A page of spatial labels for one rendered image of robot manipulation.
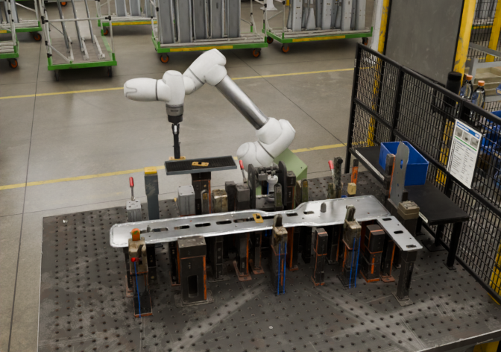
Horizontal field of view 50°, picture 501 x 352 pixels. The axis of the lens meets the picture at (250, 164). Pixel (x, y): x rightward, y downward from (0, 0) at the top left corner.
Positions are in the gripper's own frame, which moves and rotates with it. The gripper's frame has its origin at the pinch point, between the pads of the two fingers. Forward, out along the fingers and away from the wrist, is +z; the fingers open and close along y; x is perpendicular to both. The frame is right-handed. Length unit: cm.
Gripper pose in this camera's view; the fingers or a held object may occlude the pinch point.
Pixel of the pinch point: (177, 151)
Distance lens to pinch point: 276.1
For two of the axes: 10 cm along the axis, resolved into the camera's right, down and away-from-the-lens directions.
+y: 1.0, 4.3, -9.0
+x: 10.0, -0.3, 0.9
